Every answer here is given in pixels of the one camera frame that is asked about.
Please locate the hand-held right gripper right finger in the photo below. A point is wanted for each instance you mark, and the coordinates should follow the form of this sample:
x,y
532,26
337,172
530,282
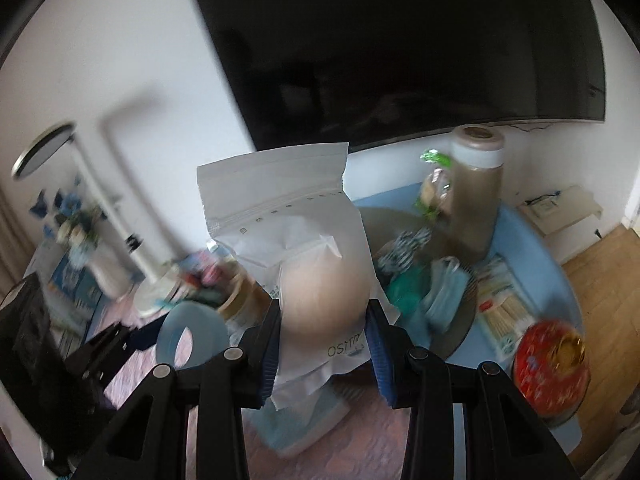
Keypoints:
x,y
380,355

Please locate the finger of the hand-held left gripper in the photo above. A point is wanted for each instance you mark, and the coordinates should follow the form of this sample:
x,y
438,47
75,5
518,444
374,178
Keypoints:
x,y
100,347

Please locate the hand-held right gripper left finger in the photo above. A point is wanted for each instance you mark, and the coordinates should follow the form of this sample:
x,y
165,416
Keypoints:
x,y
270,355

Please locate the white zip pouch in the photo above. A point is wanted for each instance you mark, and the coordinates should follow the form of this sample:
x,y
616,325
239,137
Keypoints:
x,y
290,240

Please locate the light blue soft pack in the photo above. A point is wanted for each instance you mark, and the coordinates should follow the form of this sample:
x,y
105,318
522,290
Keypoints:
x,y
305,425

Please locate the brown glass jar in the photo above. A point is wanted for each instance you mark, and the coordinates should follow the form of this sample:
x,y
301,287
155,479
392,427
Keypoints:
x,y
245,300

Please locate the green cloth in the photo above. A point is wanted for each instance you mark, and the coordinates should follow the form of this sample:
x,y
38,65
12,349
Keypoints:
x,y
407,292

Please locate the blue printed box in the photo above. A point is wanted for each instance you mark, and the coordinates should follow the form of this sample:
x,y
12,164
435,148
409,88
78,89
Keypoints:
x,y
72,285

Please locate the white vase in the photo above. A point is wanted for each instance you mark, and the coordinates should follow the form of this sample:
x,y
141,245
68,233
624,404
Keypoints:
x,y
110,277

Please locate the round brown woven tray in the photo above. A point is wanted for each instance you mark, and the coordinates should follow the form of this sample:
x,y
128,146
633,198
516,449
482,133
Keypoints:
x,y
450,320

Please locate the light blue tape roll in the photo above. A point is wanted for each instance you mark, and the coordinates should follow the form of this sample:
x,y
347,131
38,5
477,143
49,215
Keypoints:
x,y
200,312

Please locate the blue face mask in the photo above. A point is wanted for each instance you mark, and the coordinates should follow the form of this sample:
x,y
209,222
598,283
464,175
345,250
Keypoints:
x,y
445,297

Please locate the colourful small packets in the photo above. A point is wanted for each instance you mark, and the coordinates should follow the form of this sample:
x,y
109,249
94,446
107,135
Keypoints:
x,y
205,275

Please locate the zebra striped cloth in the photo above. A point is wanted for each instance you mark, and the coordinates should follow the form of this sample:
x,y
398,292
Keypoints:
x,y
405,250

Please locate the cotton swab box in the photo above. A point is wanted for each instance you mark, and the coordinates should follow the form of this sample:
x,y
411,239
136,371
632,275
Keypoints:
x,y
502,310

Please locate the blue and white artificial flowers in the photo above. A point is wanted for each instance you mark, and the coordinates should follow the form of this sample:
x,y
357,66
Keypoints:
x,y
70,220

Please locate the red round tin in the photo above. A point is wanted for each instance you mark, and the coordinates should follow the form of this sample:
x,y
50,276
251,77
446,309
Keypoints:
x,y
550,375

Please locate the green label snack bag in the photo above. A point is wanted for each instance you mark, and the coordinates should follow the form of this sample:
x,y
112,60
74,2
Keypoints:
x,y
432,185

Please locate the tall brown tube container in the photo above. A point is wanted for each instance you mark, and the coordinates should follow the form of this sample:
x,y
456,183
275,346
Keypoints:
x,y
475,195

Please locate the white flat box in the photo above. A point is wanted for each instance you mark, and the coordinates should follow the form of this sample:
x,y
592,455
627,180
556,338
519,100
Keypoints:
x,y
560,207

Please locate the black flat screen television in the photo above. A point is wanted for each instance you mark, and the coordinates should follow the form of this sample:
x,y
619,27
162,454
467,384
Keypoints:
x,y
400,50

